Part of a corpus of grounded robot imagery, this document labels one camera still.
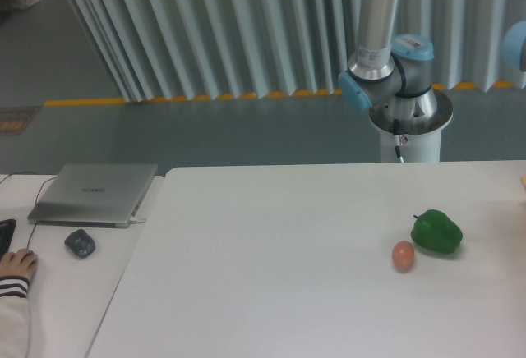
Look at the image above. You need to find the person's hand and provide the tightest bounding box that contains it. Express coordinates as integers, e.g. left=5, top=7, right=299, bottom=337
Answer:
left=0, top=248, right=38, bottom=282

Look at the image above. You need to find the green bell pepper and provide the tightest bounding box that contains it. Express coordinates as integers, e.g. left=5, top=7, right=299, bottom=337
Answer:
left=410, top=209, right=464, bottom=255

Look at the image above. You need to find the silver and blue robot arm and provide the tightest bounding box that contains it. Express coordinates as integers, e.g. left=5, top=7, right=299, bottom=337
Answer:
left=338, top=0, right=525, bottom=110

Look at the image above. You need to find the black keyboard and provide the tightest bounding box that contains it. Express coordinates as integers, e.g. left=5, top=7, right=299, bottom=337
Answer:
left=0, top=219, right=16, bottom=257

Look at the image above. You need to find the white sleeve striped cuff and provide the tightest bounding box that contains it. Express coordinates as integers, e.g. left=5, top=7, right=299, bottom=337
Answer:
left=1, top=276, right=30, bottom=357

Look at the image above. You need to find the dark grey computer mouse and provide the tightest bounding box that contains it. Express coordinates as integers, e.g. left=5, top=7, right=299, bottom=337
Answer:
left=64, top=229, right=96, bottom=259

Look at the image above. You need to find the silver closed laptop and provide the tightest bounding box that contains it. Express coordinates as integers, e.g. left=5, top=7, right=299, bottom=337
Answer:
left=28, top=163, right=158, bottom=228

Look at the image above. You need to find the white corrugated partition screen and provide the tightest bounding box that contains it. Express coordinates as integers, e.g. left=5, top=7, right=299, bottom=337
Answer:
left=69, top=0, right=525, bottom=102

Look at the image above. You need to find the brown egg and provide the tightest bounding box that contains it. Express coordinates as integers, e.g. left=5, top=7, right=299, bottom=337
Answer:
left=391, top=241, right=414, bottom=272

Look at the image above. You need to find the black cable on desk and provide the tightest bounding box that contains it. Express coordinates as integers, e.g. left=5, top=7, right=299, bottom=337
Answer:
left=0, top=171, right=57, bottom=252

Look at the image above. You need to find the robot base cable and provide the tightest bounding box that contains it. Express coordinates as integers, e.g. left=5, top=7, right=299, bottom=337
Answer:
left=392, top=117, right=406, bottom=164

